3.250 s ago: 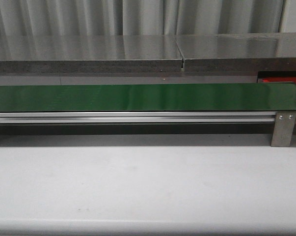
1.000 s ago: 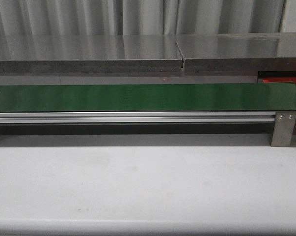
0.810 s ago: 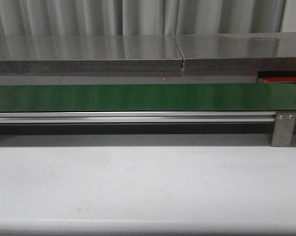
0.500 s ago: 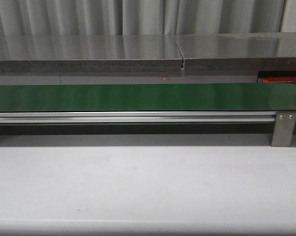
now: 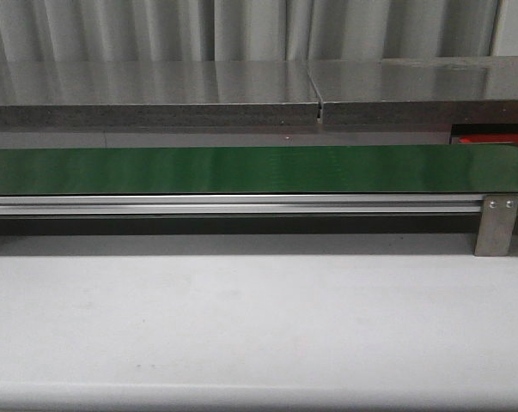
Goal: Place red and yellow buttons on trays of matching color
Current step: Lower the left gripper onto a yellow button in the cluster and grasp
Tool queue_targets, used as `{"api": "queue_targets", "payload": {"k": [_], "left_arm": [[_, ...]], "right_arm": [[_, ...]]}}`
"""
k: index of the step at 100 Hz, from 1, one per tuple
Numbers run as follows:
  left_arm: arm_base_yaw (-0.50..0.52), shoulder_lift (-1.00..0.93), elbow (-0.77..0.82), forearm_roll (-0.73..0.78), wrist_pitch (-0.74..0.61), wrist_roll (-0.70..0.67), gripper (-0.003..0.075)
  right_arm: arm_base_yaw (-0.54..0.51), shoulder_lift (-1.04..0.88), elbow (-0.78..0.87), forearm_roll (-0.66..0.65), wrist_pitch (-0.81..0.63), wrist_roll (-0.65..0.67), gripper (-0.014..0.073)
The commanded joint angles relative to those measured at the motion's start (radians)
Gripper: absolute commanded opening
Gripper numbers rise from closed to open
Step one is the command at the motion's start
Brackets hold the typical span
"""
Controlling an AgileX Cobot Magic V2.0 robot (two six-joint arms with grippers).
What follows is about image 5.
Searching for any right grey stone countertop slab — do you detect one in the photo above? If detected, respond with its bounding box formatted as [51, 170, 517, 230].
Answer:
[308, 56, 518, 125]

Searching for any aluminium conveyor side rail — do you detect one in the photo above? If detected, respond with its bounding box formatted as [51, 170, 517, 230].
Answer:
[0, 193, 484, 217]

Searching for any grey pleated curtain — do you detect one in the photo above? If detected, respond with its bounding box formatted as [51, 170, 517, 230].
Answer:
[0, 1, 500, 62]

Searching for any left grey stone countertop slab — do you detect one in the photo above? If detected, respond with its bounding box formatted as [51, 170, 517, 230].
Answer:
[0, 61, 320, 129]

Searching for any green conveyor belt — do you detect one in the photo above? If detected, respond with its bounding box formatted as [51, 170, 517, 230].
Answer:
[0, 144, 518, 196]

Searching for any grey stone countertop slab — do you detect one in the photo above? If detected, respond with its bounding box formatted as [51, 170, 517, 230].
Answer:
[0, 61, 320, 129]
[308, 56, 518, 125]

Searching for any red bin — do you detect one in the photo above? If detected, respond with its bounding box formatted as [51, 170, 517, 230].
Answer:
[452, 133, 518, 147]

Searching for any steel conveyor support bracket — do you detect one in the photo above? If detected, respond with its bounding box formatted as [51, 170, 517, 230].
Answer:
[474, 194, 518, 257]

